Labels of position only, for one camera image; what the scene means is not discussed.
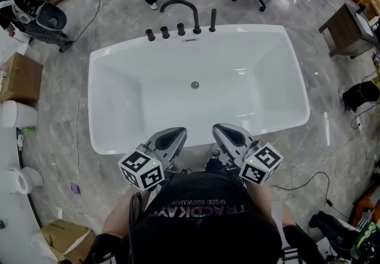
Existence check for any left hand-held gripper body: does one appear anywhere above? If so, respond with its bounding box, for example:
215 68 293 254
118 144 173 192

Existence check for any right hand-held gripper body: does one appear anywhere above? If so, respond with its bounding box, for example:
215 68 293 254
234 141 284 187

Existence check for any person's right forearm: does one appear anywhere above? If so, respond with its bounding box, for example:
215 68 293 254
246 184 297 230

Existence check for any person's left forearm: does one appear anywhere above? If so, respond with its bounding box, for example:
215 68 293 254
102 190 140 238

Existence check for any white bathtub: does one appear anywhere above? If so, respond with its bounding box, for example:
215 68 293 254
87 24 311 156

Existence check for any person's dark trouser leg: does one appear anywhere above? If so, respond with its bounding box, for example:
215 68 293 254
204 158 231 173

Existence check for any person's black T-shirt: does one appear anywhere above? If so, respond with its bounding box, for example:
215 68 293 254
88 170 327 264

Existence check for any dark blue cloth bundle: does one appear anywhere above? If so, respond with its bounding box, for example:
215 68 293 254
308 211 360 253

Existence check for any brown cardboard box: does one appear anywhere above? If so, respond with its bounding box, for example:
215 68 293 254
0 52 44 103
40 220 96 264

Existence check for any orange plastic crate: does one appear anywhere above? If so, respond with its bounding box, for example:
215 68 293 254
353 188 380 228

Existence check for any black hand shower wand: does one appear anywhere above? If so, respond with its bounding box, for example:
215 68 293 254
208 8 217 33

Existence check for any black curved faucet spout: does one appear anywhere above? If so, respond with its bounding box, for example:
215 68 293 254
159 0 202 35

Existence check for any green and black device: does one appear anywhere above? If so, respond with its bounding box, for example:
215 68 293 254
350 221 380 260

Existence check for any white cylinder bin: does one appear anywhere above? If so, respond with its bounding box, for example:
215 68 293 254
2 100 39 129

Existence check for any white curved counter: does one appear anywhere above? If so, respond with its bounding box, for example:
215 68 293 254
0 126 42 264

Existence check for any dark wooden cabinet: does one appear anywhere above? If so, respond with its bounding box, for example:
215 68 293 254
318 2 379 59

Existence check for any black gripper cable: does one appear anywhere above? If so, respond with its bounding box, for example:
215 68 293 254
129 192 143 246

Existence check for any black cable with adapter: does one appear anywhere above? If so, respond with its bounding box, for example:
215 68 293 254
271 171 351 219

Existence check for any white harness strap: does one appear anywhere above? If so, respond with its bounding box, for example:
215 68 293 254
280 244 299 264

